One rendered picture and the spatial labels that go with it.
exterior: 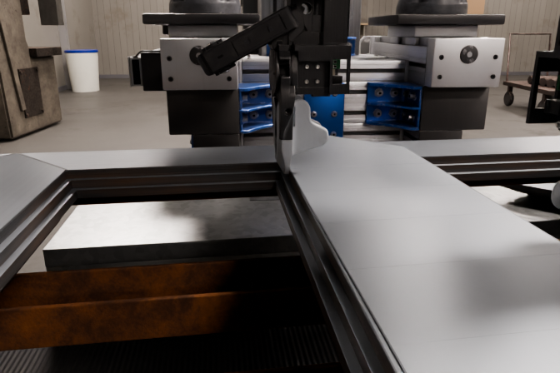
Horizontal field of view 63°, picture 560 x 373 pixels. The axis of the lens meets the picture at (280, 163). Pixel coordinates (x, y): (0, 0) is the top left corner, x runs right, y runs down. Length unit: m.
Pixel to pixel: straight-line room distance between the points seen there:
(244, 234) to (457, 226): 0.43
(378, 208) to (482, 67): 0.56
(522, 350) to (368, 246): 0.13
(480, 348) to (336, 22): 0.36
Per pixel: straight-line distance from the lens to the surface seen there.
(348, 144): 0.67
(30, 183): 0.56
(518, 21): 12.32
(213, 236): 0.77
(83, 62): 8.49
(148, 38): 10.73
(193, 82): 0.84
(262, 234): 0.77
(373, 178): 0.52
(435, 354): 0.27
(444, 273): 0.34
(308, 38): 0.51
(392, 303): 0.30
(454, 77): 0.93
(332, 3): 0.52
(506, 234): 0.42
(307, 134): 0.52
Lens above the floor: 1.01
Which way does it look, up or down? 16 degrees down
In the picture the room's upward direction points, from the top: straight up
